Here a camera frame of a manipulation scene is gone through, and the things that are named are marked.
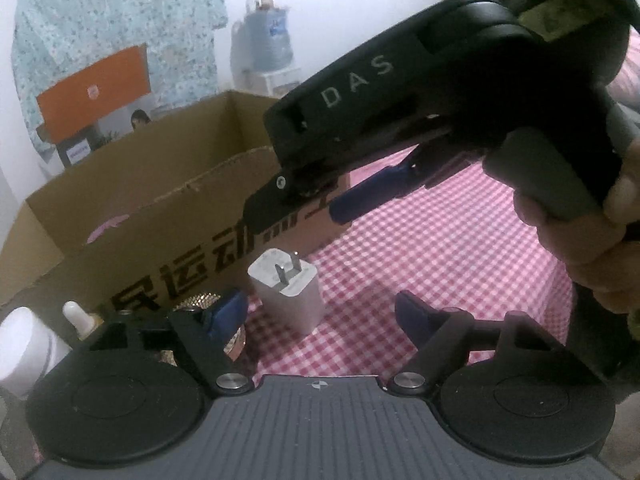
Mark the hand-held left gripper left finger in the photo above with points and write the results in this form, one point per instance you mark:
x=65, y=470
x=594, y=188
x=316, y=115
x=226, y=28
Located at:
x=227, y=310

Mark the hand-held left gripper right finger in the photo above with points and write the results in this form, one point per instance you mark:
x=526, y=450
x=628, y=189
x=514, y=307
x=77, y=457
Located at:
x=415, y=316

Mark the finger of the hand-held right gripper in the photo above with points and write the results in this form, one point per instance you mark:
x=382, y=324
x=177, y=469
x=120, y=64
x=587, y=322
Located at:
x=270, y=205
x=365, y=200

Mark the gold lid jar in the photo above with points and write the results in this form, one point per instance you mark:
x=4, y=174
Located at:
x=192, y=302

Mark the white plug charger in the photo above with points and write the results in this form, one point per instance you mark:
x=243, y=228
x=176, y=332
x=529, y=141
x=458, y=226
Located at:
x=290, y=300

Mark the brown cardboard box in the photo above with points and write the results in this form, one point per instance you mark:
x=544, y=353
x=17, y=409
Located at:
x=150, y=240

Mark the purple plastic lid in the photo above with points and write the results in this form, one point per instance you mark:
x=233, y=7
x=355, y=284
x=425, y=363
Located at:
x=107, y=225

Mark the white dropper bottle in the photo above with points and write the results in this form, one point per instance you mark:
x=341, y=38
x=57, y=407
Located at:
x=75, y=312

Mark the person's right hand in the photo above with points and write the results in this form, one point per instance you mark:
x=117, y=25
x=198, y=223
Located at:
x=600, y=260

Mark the pink checkered tablecloth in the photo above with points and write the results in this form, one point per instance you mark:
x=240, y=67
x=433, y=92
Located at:
x=450, y=250

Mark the white water dispenser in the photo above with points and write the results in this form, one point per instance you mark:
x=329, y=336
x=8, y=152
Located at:
x=275, y=82

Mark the yellow patterned cloth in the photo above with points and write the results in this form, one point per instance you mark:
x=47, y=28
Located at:
x=565, y=5

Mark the blue water jug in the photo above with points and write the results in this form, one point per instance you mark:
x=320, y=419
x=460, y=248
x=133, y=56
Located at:
x=267, y=40

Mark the white cylindrical bottle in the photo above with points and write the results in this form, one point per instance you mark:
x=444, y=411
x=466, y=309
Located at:
x=25, y=347

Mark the orange lid appliance box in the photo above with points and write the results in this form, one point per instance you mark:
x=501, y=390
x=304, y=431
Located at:
x=90, y=90

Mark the floral blue cloth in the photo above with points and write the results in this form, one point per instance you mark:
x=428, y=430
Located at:
x=100, y=5

